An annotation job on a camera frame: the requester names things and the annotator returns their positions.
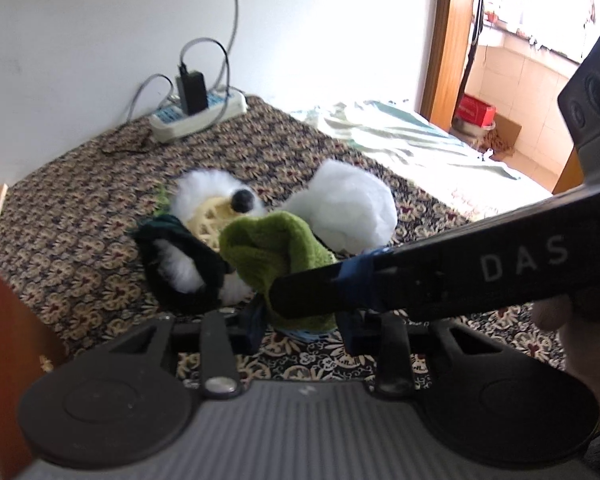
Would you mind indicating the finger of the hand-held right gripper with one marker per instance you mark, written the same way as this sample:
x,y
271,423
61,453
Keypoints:
x,y
430,280

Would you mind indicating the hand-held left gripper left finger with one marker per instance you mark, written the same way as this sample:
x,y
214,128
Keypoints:
x,y
252,327

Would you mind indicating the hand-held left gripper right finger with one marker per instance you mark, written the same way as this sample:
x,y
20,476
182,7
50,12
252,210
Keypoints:
x,y
350,332

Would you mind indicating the small teal cloth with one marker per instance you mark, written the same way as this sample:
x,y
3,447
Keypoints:
x,y
305,336

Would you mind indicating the olive green fleece cloth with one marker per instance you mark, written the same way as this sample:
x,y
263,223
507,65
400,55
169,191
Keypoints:
x,y
270,245

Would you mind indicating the panda plush toy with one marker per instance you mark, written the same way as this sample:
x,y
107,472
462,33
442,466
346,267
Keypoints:
x,y
200,195

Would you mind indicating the brown cardboard box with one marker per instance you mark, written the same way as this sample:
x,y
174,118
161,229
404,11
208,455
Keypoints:
x,y
10,340

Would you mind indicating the person's right hand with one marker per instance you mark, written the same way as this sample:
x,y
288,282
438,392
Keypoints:
x,y
590,350

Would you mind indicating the wooden cabinet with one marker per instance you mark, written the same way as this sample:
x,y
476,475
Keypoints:
x,y
570,175

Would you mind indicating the small cardboard carton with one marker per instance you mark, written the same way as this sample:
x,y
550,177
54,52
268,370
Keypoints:
x,y
505,135

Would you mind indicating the red box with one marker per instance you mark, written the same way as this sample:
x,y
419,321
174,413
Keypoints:
x,y
472,110

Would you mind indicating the light green bed sheet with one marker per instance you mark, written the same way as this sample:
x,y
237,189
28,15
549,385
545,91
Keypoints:
x,y
420,150

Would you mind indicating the brown floral blanket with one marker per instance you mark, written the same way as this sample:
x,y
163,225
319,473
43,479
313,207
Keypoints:
x,y
80,210

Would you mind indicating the white power strip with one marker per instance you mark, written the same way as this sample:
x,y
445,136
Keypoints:
x,y
170,127

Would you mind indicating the black charger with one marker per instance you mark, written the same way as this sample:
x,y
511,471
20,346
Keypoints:
x,y
192,92

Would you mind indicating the wooden door frame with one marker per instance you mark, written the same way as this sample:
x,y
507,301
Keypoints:
x,y
445,35

